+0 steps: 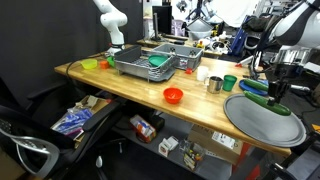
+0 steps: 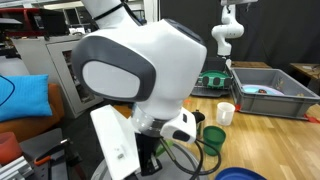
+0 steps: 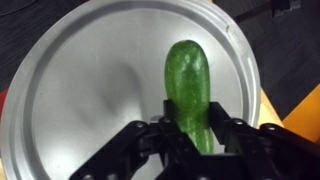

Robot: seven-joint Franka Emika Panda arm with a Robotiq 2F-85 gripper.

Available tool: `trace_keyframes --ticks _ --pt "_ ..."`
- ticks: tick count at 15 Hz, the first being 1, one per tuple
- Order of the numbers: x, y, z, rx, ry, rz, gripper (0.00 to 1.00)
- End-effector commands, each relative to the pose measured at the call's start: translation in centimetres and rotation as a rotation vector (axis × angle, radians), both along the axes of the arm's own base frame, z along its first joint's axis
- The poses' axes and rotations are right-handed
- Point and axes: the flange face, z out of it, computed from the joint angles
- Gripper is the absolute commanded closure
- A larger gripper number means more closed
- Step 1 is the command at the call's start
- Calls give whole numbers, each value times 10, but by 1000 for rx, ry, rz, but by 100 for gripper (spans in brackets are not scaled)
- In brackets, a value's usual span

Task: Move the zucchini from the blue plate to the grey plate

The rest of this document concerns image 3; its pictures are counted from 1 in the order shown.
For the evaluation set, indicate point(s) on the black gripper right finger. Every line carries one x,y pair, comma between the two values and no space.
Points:
266,150

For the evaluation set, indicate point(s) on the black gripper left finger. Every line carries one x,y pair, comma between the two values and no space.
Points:
133,146

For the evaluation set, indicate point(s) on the green zucchini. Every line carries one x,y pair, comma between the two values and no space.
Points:
188,86

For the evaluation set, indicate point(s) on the large grey round plate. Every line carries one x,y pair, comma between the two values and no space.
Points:
93,86

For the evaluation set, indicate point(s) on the yellow floor mat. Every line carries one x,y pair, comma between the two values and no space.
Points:
305,115

